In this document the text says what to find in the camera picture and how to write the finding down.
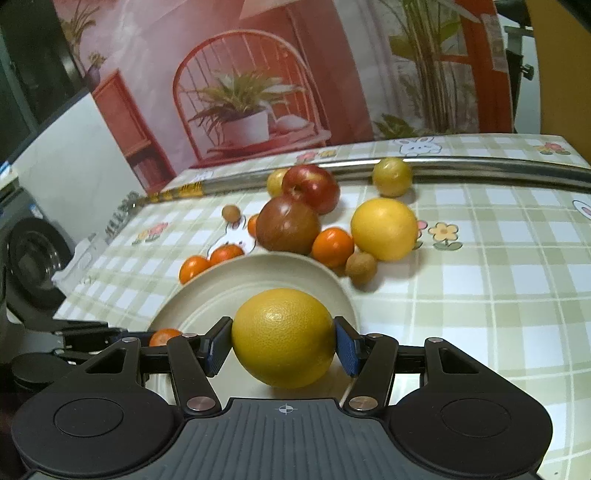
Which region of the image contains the white plastic bag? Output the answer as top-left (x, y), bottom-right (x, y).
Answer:
top-left (53, 233), bottom-right (100, 298)

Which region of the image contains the dark glass door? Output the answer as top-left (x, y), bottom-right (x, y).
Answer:
top-left (0, 0), bottom-right (88, 162)

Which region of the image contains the beige round plate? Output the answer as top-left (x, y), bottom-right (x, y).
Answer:
top-left (147, 251), bottom-right (358, 407)

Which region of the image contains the green checked tablecloth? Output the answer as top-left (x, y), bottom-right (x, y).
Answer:
top-left (53, 133), bottom-right (591, 480)

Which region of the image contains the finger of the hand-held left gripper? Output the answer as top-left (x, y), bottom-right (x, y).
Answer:
top-left (58, 324), bottom-right (155, 347)
top-left (48, 347), bottom-right (100, 367)

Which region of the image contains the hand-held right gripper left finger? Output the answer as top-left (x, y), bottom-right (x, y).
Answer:
top-left (81, 316), bottom-right (234, 416)

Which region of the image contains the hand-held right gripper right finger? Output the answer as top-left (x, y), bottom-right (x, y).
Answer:
top-left (333, 316), bottom-right (509, 416)

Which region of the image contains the yellow board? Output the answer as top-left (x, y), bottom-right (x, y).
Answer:
top-left (526, 0), bottom-right (591, 167)

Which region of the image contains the black stand clamp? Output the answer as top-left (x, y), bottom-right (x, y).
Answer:
top-left (503, 25), bottom-right (536, 81)

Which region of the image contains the metal pole with gold end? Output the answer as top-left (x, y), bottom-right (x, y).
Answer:
top-left (139, 154), bottom-right (591, 208)

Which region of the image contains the yellow green orange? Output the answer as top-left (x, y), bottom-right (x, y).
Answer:
top-left (372, 157), bottom-right (413, 198)
top-left (266, 168), bottom-right (291, 197)

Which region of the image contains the wall poster with plants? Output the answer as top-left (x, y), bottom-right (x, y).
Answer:
top-left (51, 0), bottom-right (515, 195)

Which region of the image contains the yellow grapefruit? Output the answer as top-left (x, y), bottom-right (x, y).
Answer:
top-left (350, 198), bottom-right (419, 263)
top-left (231, 288), bottom-right (336, 389)

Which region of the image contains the grey washing machine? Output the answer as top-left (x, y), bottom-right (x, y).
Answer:
top-left (0, 182), bottom-right (77, 319)

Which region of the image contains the bright red apple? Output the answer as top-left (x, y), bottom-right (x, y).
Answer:
top-left (281, 165), bottom-right (341, 216)

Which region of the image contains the dark red green apple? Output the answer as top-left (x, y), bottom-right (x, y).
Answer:
top-left (255, 195), bottom-right (322, 256)

